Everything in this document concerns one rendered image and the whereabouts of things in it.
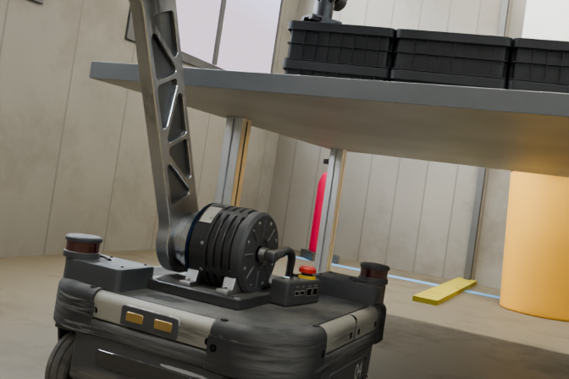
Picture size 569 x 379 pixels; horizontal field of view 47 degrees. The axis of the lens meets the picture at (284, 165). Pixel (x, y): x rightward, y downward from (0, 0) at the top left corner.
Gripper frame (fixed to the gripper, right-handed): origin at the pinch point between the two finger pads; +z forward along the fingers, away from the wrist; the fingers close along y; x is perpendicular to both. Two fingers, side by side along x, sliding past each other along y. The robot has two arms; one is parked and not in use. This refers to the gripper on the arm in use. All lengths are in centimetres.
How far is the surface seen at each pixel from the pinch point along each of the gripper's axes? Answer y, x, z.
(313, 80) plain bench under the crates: 28, 51, 17
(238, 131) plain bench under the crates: 10.9, -21.8, 25.9
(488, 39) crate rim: -27.5, 38.6, -5.5
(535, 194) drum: -173, -66, 27
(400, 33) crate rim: -11.4, 23.2, -5.0
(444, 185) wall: -211, -174, 27
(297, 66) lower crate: 8.0, 4.9, 6.8
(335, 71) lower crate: 0.2, 12.4, 7.0
